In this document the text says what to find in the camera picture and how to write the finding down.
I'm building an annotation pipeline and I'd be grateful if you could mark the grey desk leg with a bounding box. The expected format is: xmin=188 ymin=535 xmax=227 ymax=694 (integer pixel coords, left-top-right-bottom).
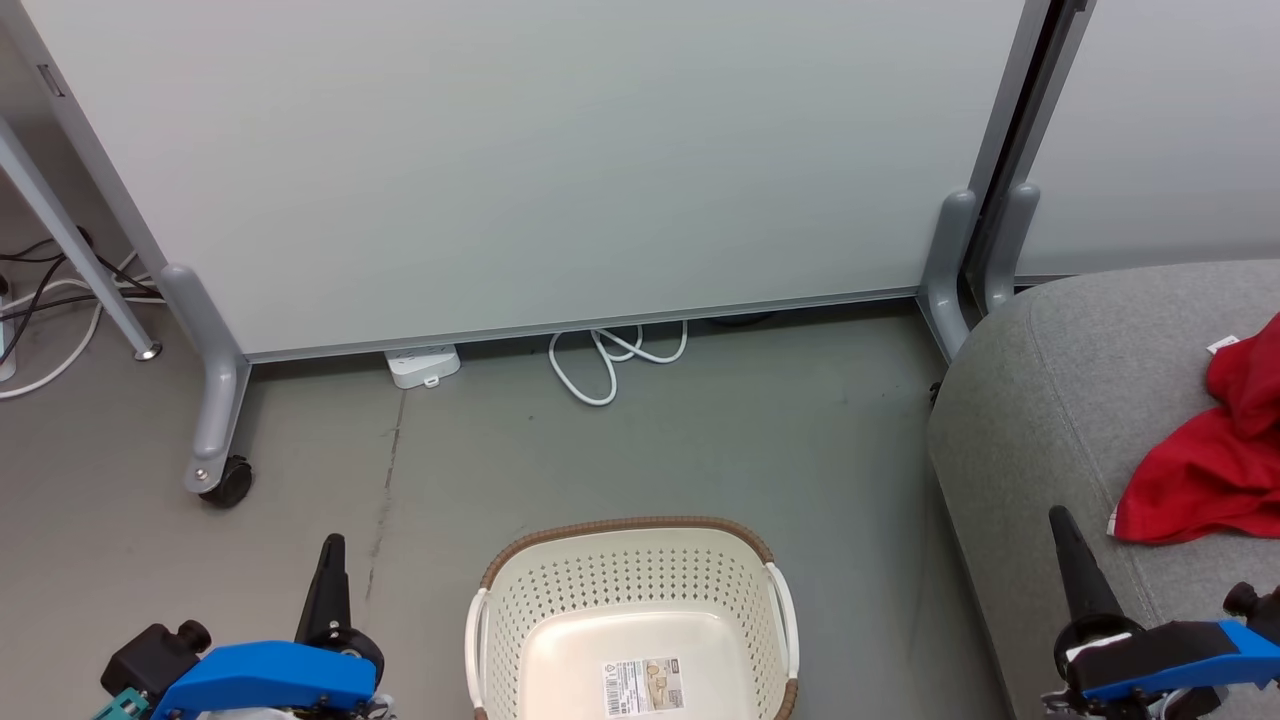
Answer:
xmin=0 ymin=113 xmax=164 ymax=362

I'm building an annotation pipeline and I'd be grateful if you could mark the cream perforated laundry basket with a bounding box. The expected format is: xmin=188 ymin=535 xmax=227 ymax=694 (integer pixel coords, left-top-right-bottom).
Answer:
xmin=463 ymin=515 xmax=801 ymax=720

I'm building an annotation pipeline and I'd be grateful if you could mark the grey partition foot with caster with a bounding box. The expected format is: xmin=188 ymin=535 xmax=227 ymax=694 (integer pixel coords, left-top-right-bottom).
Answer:
xmin=159 ymin=263 xmax=252 ymax=497

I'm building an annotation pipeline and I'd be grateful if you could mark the white looped cable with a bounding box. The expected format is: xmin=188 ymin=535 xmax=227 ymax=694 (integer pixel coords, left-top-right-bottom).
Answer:
xmin=547 ymin=320 xmax=690 ymax=408

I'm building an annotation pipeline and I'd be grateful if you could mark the grey fabric sofa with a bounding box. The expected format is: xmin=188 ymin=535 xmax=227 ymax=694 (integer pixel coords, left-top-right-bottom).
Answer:
xmin=925 ymin=260 xmax=1280 ymax=720

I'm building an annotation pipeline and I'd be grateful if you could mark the printed basket label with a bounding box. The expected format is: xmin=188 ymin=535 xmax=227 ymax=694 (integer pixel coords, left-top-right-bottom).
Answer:
xmin=601 ymin=655 xmax=687 ymax=718

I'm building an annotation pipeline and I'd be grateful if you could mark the black caster wheel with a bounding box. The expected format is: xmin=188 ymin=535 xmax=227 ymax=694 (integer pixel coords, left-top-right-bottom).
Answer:
xmin=197 ymin=455 xmax=255 ymax=510

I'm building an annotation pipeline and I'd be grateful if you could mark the red and white garment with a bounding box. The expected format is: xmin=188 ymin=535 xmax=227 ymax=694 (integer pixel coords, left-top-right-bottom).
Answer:
xmin=1107 ymin=312 xmax=1280 ymax=547

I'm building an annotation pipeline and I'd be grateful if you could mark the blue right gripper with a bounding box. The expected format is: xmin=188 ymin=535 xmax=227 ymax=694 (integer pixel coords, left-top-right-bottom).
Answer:
xmin=1040 ymin=505 xmax=1280 ymax=720

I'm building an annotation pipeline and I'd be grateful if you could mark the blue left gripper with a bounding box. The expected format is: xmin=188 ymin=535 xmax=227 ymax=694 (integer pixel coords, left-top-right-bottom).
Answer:
xmin=148 ymin=533 xmax=387 ymax=720

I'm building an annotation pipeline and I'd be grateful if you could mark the white partition panel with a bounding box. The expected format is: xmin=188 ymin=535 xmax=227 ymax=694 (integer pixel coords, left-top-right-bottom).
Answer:
xmin=1012 ymin=0 xmax=1280 ymax=283
xmin=0 ymin=0 xmax=1057 ymax=363

